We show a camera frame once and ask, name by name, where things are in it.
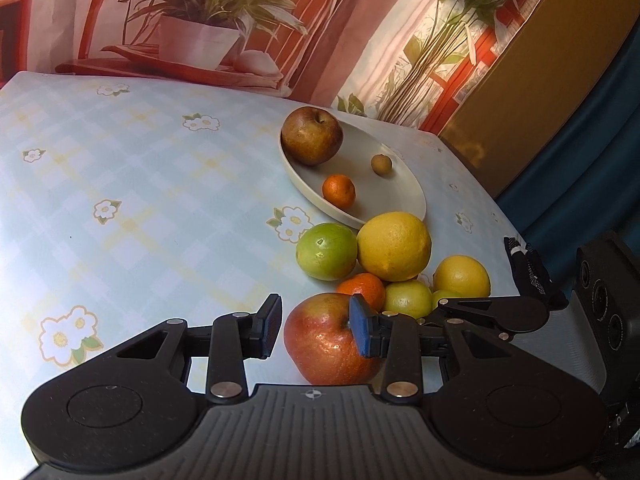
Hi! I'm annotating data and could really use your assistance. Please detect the small orange mandarin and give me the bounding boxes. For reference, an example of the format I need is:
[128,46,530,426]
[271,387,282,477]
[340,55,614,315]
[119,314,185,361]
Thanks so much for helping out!
[336,272,386,311]
[322,174,357,210]

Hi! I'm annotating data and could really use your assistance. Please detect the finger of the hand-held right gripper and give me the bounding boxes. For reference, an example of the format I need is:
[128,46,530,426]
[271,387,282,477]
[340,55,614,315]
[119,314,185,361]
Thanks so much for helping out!
[434,296,550,343]

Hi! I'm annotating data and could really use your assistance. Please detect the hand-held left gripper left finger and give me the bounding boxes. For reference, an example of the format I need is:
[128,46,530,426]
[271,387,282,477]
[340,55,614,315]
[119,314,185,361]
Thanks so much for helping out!
[116,294,282,405]

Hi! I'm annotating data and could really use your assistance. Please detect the large yellow lemon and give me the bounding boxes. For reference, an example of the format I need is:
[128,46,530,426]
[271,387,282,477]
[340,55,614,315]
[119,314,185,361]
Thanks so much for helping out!
[356,212,432,282]

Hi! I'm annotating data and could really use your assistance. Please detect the dark blue cloth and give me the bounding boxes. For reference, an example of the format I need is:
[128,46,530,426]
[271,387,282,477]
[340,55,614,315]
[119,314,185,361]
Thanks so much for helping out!
[495,25,640,293]

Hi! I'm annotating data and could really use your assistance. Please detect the large green guava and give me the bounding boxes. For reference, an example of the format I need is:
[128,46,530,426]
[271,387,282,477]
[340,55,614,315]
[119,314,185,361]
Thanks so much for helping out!
[296,222,359,281]

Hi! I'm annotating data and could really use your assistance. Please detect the small green jujube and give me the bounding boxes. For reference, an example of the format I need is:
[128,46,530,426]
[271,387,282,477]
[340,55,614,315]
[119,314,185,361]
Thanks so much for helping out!
[431,289,463,311]
[384,280,433,319]

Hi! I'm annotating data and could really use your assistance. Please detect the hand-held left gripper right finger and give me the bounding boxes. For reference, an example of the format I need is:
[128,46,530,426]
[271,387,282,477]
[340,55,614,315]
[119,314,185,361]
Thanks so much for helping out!
[349,294,518,405]

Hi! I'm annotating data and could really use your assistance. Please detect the red speckled apple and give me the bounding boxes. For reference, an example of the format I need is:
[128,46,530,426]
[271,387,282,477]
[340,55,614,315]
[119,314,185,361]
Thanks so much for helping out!
[284,292,386,386]

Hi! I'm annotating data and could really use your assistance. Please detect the dark brownish red apple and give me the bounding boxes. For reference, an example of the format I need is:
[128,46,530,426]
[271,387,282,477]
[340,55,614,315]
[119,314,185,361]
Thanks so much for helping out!
[281,106,344,167]

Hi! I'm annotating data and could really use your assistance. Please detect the small yellow lemon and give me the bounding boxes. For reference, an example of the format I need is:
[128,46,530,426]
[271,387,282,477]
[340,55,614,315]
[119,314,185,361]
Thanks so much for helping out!
[432,255,492,299]

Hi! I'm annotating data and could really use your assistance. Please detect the brown board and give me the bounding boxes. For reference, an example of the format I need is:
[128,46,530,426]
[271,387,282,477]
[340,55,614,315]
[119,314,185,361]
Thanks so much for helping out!
[439,0,601,200]

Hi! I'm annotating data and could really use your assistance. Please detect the round cream plate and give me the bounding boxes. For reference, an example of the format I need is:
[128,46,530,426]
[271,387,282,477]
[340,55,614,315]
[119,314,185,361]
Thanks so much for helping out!
[278,115,427,231]

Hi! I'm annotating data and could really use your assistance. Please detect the printed backdrop cloth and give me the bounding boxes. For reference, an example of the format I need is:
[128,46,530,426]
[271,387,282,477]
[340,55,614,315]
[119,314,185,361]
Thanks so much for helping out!
[0,0,571,136]

